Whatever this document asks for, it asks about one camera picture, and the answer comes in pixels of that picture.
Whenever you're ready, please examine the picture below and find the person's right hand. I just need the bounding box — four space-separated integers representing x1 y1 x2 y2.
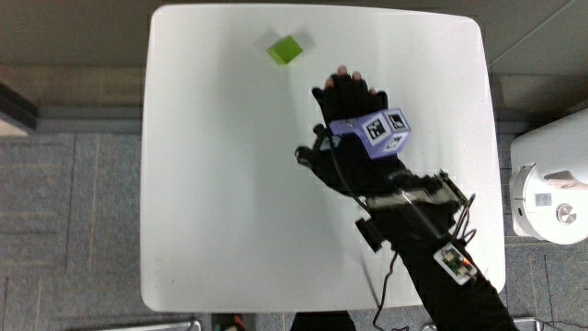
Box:
294 64 413 200

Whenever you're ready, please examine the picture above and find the black cable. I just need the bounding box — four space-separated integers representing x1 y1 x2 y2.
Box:
370 250 411 331

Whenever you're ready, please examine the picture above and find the white round appliance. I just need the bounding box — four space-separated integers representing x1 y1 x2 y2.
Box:
508 108 588 245

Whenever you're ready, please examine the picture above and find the green brick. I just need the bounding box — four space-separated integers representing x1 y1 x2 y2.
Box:
266 35 305 66

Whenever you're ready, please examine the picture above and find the person's dark clothing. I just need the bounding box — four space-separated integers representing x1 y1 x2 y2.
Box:
288 311 357 331

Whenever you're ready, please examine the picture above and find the dark furniture edge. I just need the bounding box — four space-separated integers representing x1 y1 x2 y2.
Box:
0 82 40 137

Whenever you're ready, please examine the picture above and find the person's right forearm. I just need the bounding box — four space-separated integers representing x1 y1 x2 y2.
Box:
354 168 520 331

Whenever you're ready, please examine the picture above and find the metal frame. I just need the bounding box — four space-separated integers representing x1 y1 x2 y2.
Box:
98 320 203 331

